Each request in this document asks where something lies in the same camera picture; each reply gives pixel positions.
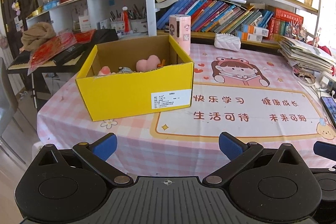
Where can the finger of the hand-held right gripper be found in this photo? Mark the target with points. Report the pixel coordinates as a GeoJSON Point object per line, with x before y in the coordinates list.
{"type": "Point", "coordinates": [325, 149]}

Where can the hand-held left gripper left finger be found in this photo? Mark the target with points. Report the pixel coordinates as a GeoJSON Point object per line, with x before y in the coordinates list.
{"type": "Point", "coordinates": [105, 146]}

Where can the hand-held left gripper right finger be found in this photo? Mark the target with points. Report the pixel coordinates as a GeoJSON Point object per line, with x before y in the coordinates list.
{"type": "Point", "coordinates": [231, 146]}

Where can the yellow cardboard box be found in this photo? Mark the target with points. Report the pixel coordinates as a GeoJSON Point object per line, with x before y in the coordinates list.
{"type": "Point", "coordinates": [126, 95]}

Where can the small pink toy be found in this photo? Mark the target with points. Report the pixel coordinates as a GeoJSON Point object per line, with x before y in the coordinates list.
{"type": "Point", "coordinates": [105, 71]}

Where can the grey mouse toy car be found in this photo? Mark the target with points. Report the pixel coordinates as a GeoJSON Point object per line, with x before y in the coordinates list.
{"type": "Point", "coordinates": [124, 70]}

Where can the small pink plush paw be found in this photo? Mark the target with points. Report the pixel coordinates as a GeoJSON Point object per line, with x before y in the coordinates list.
{"type": "Point", "coordinates": [148, 64]}

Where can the orange clip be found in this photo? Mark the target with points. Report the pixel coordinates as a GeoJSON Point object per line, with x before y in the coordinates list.
{"type": "Point", "coordinates": [161, 63]}

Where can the black smartphone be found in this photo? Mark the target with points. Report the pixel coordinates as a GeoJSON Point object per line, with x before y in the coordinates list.
{"type": "Point", "coordinates": [329, 111]}

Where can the pink printed tablecloth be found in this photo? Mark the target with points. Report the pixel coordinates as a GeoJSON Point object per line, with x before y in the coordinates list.
{"type": "Point", "coordinates": [147, 140]}

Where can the white power strip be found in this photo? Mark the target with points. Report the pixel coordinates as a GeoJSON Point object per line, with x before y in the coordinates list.
{"type": "Point", "coordinates": [326, 81]}

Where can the stack of paper workbooks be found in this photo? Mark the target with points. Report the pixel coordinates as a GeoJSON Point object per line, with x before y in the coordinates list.
{"type": "Point", "coordinates": [304, 53]}

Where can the red cloth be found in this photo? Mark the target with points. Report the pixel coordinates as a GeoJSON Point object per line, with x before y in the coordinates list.
{"type": "Point", "coordinates": [324, 49]}

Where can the white quilted purse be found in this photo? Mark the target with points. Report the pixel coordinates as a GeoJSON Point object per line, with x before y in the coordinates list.
{"type": "Point", "coordinates": [227, 42]}

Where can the red plastic bag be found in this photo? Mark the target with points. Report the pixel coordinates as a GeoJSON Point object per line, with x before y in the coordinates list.
{"type": "Point", "coordinates": [52, 49]}

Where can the orange blue carton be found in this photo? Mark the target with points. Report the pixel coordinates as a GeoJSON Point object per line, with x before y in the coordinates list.
{"type": "Point", "coordinates": [254, 29]}
{"type": "Point", "coordinates": [248, 37]}

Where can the pink deer figurine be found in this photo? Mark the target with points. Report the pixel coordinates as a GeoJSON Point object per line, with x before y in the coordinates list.
{"type": "Point", "coordinates": [317, 39]}

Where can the black keyboard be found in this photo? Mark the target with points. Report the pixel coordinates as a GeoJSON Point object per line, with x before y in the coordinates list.
{"type": "Point", "coordinates": [105, 35]}

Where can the glittery colourful ornament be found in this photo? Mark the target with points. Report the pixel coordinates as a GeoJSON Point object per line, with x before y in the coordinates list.
{"type": "Point", "coordinates": [296, 31]}

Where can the white pen holder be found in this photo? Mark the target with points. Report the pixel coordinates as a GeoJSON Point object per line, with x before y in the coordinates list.
{"type": "Point", "coordinates": [138, 26]}
{"type": "Point", "coordinates": [117, 25]}

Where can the pink cartoon tumbler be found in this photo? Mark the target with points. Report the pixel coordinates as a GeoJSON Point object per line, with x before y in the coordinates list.
{"type": "Point", "coordinates": [181, 35]}

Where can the red green standing books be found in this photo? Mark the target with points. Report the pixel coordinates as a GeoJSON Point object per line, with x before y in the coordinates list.
{"type": "Point", "coordinates": [275, 28]}

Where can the white red card box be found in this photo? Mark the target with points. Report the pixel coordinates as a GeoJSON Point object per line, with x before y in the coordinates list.
{"type": "Point", "coordinates": [84, 21]}

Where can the red tassel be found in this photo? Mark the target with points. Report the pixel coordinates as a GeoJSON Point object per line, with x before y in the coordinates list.
{"type": "Point", "coordinates": [126, 19]}

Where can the tan cloth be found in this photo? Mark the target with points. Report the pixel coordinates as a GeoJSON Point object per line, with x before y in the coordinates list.
{"type": "Point", "coordinates": [38, 35]}

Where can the long row of books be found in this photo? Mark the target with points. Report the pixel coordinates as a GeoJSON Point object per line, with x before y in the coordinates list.
{"type": "Point", "coordinates": [215, 15]}

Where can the thick red dictionary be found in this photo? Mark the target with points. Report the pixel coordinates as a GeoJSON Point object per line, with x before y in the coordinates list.
{"type": "Point", "coordinates": [287, 16]}

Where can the white bookshelf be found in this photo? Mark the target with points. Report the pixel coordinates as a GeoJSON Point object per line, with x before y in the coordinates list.
{"type": "Point", "coordinates": [149, 3]}

